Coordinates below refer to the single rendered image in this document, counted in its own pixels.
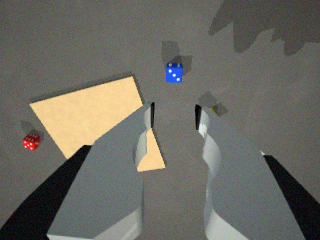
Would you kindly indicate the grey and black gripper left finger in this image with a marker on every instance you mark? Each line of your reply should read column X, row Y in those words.
column 97, row 194

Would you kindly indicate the blue die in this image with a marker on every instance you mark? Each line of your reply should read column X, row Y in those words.
column 174, row 72

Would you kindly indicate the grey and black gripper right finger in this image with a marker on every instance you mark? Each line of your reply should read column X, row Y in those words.
column 252, row 196

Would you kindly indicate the tan flat mat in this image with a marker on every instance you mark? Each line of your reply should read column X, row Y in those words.
column 80, row 117

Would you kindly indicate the red die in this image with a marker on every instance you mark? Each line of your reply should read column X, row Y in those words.
column 31, row 141

